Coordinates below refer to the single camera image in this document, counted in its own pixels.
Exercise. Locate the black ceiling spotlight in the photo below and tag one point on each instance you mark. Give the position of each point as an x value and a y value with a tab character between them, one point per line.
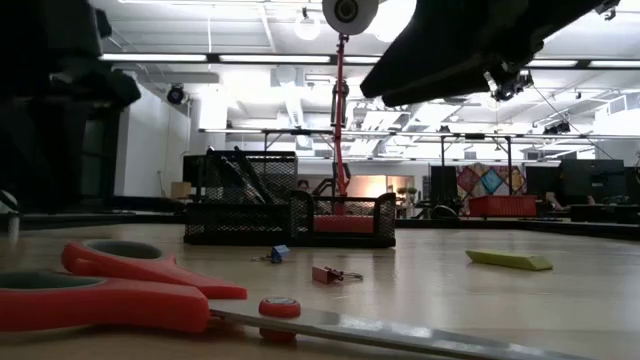
176	94

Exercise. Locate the blue binder clip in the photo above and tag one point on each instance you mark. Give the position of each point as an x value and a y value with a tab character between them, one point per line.
279	251

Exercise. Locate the small black monitor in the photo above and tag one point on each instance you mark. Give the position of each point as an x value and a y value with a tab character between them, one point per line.
192	170

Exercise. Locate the black ceiling camera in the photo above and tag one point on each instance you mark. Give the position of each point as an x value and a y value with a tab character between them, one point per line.
515	85

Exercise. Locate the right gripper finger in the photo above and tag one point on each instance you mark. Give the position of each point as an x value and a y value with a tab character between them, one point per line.
450	85
440	45

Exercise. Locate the cardboard box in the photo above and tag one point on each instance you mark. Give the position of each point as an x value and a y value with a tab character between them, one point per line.
181	189

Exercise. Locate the black mesh desk organizer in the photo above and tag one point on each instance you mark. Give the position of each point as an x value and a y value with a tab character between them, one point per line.
240	220

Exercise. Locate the potted plant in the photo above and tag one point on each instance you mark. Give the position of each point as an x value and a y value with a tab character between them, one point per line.
407	194

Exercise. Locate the black aluminium table frame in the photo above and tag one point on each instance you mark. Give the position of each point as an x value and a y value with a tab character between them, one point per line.
550	227

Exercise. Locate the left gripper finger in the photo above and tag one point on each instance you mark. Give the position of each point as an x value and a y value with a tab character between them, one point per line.
100	90
45	25

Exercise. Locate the white cylinder post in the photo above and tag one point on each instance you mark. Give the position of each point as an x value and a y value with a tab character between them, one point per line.
13	227

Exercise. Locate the long ceiling strip light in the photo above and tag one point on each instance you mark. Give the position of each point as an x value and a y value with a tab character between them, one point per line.
150	57

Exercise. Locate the red binder clip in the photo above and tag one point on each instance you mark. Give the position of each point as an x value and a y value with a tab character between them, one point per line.
324	275

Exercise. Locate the large black monitor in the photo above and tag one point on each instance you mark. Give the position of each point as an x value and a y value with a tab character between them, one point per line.
595	175

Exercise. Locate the colourful patchwork quilt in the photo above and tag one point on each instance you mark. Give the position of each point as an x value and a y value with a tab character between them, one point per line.
492	180

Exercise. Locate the yellow sticky note pad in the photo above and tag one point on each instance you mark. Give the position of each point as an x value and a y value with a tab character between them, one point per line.
510	260

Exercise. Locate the person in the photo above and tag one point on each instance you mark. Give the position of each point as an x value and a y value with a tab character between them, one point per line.
565	200
303	185

